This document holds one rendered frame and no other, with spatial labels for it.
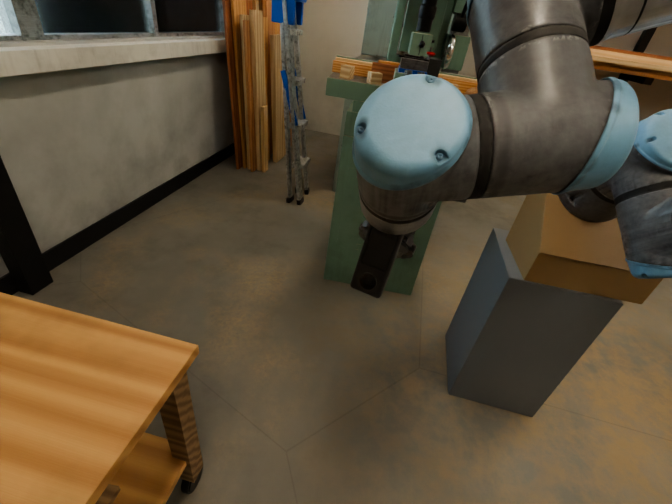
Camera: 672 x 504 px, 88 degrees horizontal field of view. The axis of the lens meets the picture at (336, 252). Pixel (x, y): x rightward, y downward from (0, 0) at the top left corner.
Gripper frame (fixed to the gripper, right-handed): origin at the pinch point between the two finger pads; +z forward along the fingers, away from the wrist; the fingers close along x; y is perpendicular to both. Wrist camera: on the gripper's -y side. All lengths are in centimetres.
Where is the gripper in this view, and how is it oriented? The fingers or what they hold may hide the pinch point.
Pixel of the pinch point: (385, 253)
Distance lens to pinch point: 62.4
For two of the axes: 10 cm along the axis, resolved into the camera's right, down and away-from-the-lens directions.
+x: -8.9, -4.0, 2.0
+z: 1.1, 2.3, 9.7
